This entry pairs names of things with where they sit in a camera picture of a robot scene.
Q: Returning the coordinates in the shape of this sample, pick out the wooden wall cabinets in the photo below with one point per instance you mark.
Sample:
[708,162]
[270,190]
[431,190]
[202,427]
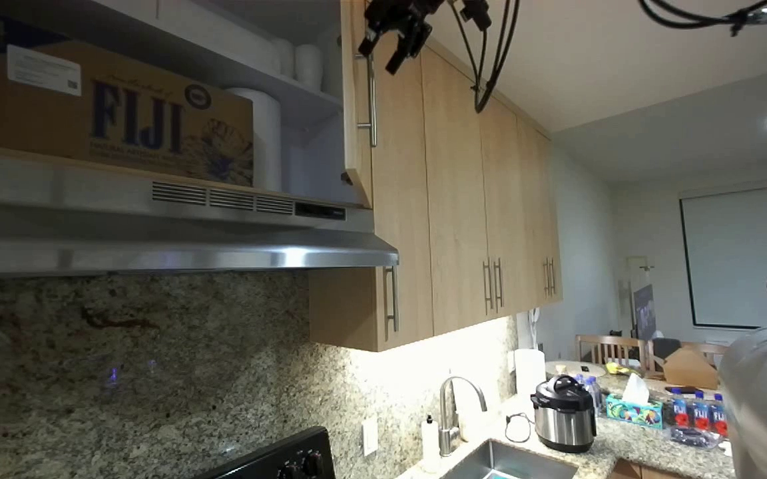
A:
[463,194]

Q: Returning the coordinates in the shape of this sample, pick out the white projector screen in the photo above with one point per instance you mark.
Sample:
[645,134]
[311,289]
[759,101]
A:
[724,255]

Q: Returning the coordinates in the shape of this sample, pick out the black stove control panel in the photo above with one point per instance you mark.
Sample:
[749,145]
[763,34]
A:
[297,455]

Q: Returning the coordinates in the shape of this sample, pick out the white paper towel roll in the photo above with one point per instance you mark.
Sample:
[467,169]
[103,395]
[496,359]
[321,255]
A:
[267,138]

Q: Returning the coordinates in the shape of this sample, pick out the stainless steel sink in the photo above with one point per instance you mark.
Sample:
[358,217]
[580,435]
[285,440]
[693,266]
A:
[503,462]

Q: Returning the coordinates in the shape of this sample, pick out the Fiji cardboard box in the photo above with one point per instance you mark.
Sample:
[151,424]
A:
[73,100]

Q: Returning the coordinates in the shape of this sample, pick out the silver black pressure cooker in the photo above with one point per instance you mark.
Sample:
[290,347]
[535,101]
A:
[563,414]

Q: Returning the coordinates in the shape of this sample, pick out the green tissue box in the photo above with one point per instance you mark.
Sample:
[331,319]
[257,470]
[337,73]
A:
[635,403]

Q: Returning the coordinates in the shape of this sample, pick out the cabinet door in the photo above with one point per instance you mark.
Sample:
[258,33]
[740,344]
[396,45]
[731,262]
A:
[355,101]

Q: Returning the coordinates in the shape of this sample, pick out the white countertop paper roll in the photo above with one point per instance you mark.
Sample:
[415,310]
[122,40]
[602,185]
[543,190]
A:
[530,371]

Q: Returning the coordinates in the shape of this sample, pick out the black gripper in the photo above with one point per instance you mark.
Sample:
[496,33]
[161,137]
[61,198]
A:
[404,17]

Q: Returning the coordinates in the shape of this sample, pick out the white soap dispenser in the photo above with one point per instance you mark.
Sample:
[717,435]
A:
[430,436]

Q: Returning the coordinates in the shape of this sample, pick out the silver kitchen faucet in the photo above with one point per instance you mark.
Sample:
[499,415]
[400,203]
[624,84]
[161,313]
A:
[450,424]

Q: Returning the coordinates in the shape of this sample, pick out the stainless steel range hood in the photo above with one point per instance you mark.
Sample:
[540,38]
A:
[68,219]

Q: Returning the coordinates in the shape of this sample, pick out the water bottle pack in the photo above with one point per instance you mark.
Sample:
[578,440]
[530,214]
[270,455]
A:
[695,418]

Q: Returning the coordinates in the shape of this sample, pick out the white cups on shelf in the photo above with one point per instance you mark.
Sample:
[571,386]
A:
[298,61]

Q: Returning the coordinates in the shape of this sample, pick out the wooden chair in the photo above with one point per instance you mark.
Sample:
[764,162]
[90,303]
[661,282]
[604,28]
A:
[602,348]

